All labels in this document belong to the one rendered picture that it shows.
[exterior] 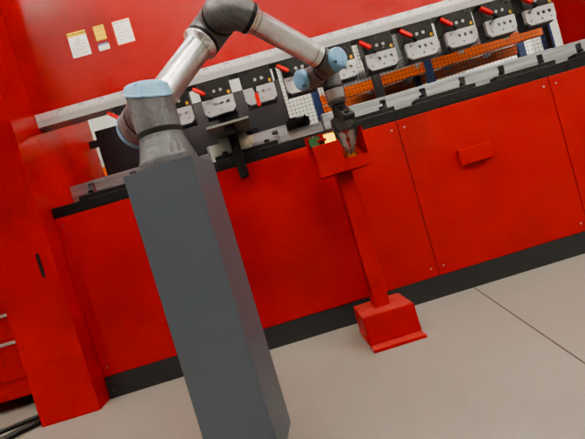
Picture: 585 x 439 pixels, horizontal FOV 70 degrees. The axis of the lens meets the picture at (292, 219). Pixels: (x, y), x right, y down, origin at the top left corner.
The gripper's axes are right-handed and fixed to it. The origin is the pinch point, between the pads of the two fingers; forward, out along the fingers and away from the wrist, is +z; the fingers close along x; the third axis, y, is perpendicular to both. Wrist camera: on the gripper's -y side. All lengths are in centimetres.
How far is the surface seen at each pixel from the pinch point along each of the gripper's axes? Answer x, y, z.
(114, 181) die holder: 103, 39, -17
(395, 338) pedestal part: 5, -15, 71
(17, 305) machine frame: 148, 14, 23
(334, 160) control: 8.3, -6.7, 1.9
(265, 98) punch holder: 24, 39, -34
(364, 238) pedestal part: 4.8, -4.4, 33.7
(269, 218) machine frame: 38.1, 24.0, 18.5
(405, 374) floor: 11, -42, 70
